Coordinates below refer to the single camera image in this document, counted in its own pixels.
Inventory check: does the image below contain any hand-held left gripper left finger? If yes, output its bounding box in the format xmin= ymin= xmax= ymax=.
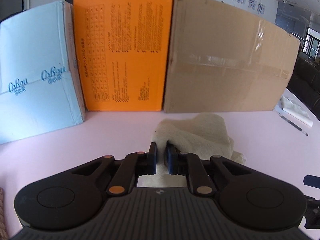
xmin=72 ymin=142 xmax=157 ymax=197

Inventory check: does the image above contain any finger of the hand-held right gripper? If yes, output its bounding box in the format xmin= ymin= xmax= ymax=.
xmin=302 ymin=197 xmax=320 ymax=228
xmin=304 ymin=175 xmax=320 ymax=187

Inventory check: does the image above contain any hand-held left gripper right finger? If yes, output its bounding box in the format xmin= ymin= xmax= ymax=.
xmin=165 ymin=142 xmax=252 ymax=195

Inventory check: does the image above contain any beige knit tank top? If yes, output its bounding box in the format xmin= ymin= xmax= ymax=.
xmin=137 ymin=112 xmax=247 ymax=188

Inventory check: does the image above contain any black sofa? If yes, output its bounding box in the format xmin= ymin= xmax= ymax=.
xmin=286 ymin=56 xmax=320 ymax=123

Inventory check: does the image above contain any orange printed box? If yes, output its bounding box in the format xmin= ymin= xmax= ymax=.
xmin=72 ymin=0 xmax=174 ymax=112

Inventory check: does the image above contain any brown cardboard box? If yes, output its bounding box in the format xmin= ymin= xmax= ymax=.
xmin=163 ymin=0 xmax=301 ymax=113

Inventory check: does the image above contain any window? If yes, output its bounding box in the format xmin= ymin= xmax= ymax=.
xmin=300 ymin=27 xmax=320 ymax=58

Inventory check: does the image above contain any folded tan knit garment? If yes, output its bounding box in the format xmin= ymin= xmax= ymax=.
xmin=0 ymin=187 xmax=6 ymax=230

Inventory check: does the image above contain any light blue cardboard box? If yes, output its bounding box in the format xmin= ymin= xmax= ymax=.
xmin=0 ymin=0 xmax=87 ymax=145

